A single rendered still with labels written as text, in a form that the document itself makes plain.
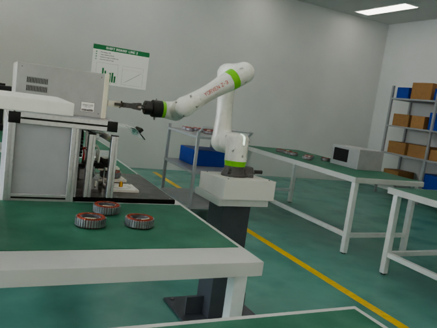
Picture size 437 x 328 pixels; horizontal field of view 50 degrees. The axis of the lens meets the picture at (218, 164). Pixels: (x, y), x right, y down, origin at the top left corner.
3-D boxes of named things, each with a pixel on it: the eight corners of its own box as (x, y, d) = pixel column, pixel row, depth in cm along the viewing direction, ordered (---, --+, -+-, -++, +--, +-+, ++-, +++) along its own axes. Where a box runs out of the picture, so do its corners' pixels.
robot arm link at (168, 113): (181, 123, 269) (181, 104, 270) (189, 120, 258) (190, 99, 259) (157, 120, 263) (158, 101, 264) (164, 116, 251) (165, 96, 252)
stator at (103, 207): (91, 207, 198) (92, 199, 198) (118, 209, 202) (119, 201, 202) (93, 215, 188) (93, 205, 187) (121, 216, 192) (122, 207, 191)
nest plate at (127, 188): (131, 186, 245) (131, 183, 245) (138, 192, 232) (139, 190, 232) (102, 185, 238) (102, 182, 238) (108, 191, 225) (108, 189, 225)
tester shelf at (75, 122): (89, 118, 268) (90, 110, 267) (117, 132, 207) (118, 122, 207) (4, 109, 248) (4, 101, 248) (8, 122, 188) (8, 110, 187)
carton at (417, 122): (425, 129, 853) (427, 118, 850) (438, 131, 828) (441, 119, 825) (410, 127, 835) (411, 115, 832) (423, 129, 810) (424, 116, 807)
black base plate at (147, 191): (138, 177, 284) (138, 174, 284) (174, 204, 227) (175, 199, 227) (56, 173, 263) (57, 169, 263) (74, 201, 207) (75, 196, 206)
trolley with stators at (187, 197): (203, 203, 589) (214, 122, 576) (240, 226, 499) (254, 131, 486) (157, 201, 562) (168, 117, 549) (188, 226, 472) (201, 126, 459)
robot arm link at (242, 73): (248, 78, 278) (241, 58, 274) (261, 77, 268) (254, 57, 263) (225, 91, 271) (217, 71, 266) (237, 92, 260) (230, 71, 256)
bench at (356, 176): (290, 201, 679) (298, 150, 669) (410, 253, 483) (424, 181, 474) (235, 199, 639) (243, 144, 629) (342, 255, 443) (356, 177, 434)
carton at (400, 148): (402, 153, 896) (404, 142, 894) (420, 157, 859) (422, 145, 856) (387, 151, 880) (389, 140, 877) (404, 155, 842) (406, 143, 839)
